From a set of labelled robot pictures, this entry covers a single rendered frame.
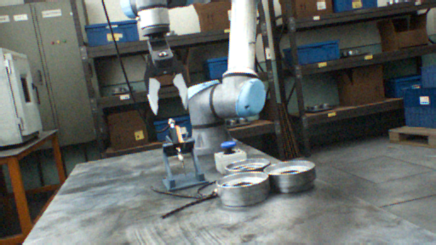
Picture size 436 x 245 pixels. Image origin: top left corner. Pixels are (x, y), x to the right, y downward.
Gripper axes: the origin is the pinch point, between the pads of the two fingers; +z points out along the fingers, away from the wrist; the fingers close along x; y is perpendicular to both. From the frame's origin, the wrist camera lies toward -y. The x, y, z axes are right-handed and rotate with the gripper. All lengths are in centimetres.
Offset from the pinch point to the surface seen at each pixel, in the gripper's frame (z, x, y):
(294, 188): 18.0, -17.7, -29.5
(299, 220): 18.8, -12.1, -43.6
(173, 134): 6.5, 0.8, -2.0
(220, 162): 15.4, -9.8, -3.4
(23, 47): -64, 93, 358
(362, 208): 19, -23, -45
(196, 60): -26, -85, 377
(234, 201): 17.7, -5.3, -29.8
